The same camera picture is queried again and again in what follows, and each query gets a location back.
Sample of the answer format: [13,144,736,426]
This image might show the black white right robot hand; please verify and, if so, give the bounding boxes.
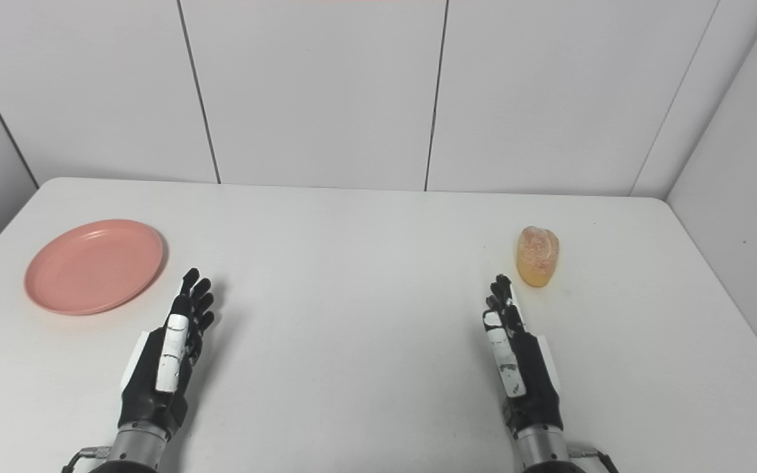
[482,273,564,438]

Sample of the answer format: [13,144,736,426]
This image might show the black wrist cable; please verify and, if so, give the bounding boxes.
[61,446,111,473]
[566,445,620,473]

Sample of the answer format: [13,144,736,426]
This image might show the golden bread roll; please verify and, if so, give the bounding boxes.
[516,226,560,288]

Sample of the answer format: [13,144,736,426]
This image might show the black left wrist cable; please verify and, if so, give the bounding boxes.
[61,446,111,473]

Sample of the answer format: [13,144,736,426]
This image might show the pink round plate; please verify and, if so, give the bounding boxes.
[24,219,164,317]

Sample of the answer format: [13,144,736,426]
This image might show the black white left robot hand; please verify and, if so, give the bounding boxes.
[118,267,216,439]

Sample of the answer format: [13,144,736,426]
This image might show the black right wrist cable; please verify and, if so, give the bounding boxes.
[566,445,620,473]

